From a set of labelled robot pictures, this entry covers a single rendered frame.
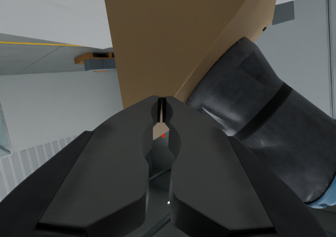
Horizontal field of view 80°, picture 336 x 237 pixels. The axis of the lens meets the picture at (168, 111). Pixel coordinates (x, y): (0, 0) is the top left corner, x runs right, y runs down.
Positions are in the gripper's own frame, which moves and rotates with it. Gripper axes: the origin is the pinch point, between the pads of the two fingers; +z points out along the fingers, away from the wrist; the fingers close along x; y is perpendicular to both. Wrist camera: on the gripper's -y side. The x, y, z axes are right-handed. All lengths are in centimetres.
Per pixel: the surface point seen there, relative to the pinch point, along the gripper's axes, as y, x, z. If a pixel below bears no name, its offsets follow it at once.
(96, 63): 178, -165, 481
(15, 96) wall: 340, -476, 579
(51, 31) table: 5.8, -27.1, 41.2
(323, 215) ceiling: 565, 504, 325
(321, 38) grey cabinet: 35, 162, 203
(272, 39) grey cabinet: 45, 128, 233
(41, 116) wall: 424, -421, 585
